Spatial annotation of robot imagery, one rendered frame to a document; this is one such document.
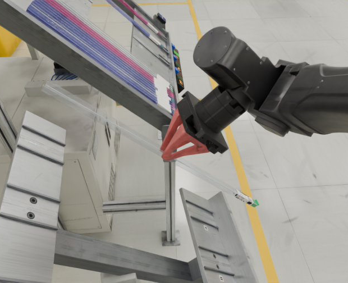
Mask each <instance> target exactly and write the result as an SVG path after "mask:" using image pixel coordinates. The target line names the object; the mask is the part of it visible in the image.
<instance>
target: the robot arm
mask: <svg viewBox="0 0 348 283"><path fill-rule="evenodd" d="M193 60H194V63H195V64H196V65H197V66H198V67H199V68H200V69H201V70H203V71H204V72H205V73H206V74H207V75H208V76H210V77H211V78H212V79H213V80H214V81H215V82H216V83H217V84H219V85H218V86H216V87H215V88H214V89H213V90H212V91H211V92H210V93H208V94H207V95H206V96H205V97H204V98H203V99H202V100H199V99H198V98H197V97H195V96H194V95H193V94H191V93H190V92H189V91H186V92H185V93H184V94H183V95H182V96H181V97H183V98H182V99H181V100H180V101H179V102H178V103H177V109H176V110H175V111H174V114H173V116H172V120H171V123H170V125H169V128H168V131H167V134H166V136H165V138H164V141H163V143H162V146H163V147H165V151H164V152H163V154H162V156H161V157H162V158H163V159H164V160H166V161H170V160H172V159H176V158H180V157H183V156H189V155H194V154H202V153H209V152H211V153H213V154H216V153H217V152H219V153H220V154H223V153H224V152H225V151H227V150H228V149H229V148H228V145H227V143H226V141H225V139H224V137H223V135H222V132H221V131H222V130H223V129H225V128H226V127H227V126H228V125H229V124H231V123H232V122H234V121H235V120H236V119H237V118H239V117H240V116H241V115H242V114H244V113H245V112H246V111H247V112H248V113H249V114H251V115H252V116H253V117H254V118H255V121H256V122H257V123H258V124H259V125H260V126H262V127H263V128H264V129H266V130H268V131H270V132H272V133H274V134H276V135H278V136H281V137H284V136H285V135H286V134H288V133H289V131H290V132H293V133H297V134H301V135H305V136H309V137H312V135H313V133H316V134H321V135H327V134H331V133H348V67H334V66H327V65H326V64H324V63H318V64H314V65H310V64H308V63H307V62H300V63H294V62H289V61H285V60H281V59H279V60H278V62H277V63H276V64H275V65H274V64H273V63H272V62H271V61H270V59H269V58H268V57H264V56H262V58H260V57H259V56H258V55H257V54H256V53H255V52H254V51H253V50H252V49H251V48H250V47H249V46H248V44H247V43H245V42H244V41H243V40H241V39H239V38H236V37H235V36H234V34H233V33H232V32H231V31H230V29H229V28H227V27H225V26H218V27H215V28H212V29H210V30H209V31H208V32H206V33H205V34H204V35H203V36H202V37H201V38H200V40H199V41H198V42H197V44H196V46H195V49H194V53H193ZM179 126H180V127H179ZM178 127H179V128H178ZM177 128H178V129H177ZM176 130H177V131H176ZM175 132H176V133H175ZM190 142H191V143H193V144H194V145H192V146H190V147H188V148H185V149H182V150H180V151H177V152H174V153H172V152H173V151H174V150H175V149H177V148H179V147H181V146H183V145H186V144H188V143H190Z"/></svg>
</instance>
